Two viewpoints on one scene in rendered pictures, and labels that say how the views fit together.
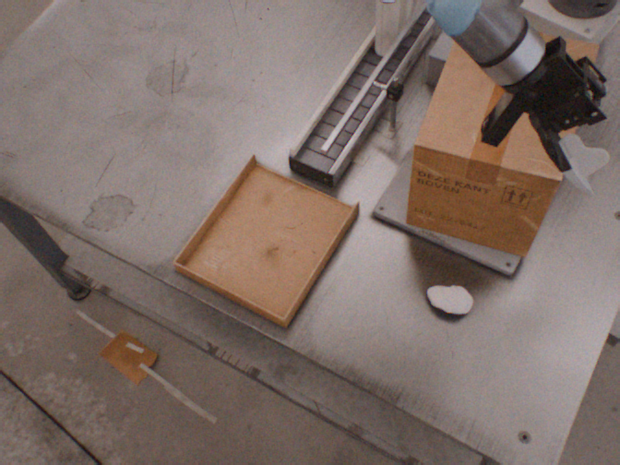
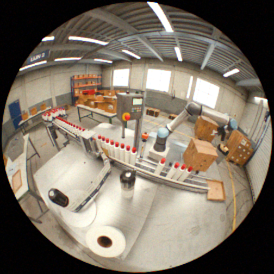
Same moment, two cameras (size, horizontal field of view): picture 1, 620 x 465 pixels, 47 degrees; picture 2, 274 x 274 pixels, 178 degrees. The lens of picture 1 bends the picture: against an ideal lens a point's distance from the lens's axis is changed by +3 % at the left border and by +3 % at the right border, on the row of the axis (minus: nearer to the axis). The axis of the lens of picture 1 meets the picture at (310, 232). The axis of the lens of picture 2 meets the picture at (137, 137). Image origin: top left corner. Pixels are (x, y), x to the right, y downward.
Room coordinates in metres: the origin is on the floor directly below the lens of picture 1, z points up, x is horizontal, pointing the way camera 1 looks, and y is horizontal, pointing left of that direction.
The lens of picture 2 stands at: (1.65, -0.03, 1.54)
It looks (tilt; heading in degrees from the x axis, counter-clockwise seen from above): 34 degrees down; 252
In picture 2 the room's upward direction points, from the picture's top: 7 degrees clockwise
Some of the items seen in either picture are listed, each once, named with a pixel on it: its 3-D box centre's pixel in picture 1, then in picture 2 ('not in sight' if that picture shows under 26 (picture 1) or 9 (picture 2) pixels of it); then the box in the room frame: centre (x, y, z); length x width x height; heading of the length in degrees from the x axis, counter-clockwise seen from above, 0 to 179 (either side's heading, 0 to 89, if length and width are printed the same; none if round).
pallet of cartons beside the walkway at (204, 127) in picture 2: not in sight; (205, 128); (-2.19, -1.96, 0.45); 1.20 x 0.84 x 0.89; 46
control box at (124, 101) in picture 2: not in sight; (129, 106); (1.53, -0.65, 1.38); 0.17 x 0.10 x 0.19; 18
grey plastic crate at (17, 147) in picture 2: not in sight; (16, 145); (3.83, -0.87, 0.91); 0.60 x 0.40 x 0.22; 138
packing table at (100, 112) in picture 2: not in sight; (98, 116); (2.20, -3.06, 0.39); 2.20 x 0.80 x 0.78; 134
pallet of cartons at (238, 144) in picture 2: not in sight; (238, 148); (-2.87, -0.11, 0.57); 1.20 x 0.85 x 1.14; 136
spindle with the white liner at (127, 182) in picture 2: not in sight; (127, 186); (1.60, -0.25, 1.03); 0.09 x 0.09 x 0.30
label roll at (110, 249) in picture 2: not in sight; (107, 239); (1.78, 0.08, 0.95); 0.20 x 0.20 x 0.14
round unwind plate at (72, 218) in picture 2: not in sight; (76, 207); (1.99, -0.14, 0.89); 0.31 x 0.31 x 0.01
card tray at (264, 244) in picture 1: (268, 235); (216, 189); (0.70, 0.08, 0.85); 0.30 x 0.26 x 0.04; 143
